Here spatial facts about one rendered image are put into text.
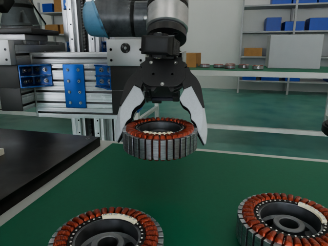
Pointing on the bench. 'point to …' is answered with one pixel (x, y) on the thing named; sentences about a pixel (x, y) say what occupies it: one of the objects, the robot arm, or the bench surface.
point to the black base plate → (36, 160)
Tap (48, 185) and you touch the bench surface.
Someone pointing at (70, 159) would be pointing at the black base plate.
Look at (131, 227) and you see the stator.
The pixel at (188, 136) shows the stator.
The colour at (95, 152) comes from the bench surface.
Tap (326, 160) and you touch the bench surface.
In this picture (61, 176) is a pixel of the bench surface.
